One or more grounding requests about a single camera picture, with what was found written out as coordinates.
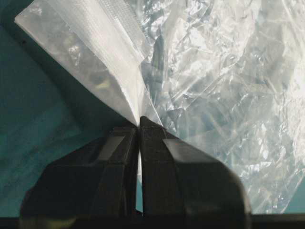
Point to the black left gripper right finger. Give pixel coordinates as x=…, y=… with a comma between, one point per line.
x=179, y=179

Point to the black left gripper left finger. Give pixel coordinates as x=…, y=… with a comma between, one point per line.
x=97, y=180

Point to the clear zip bag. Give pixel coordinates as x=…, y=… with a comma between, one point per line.
x=226, y=76

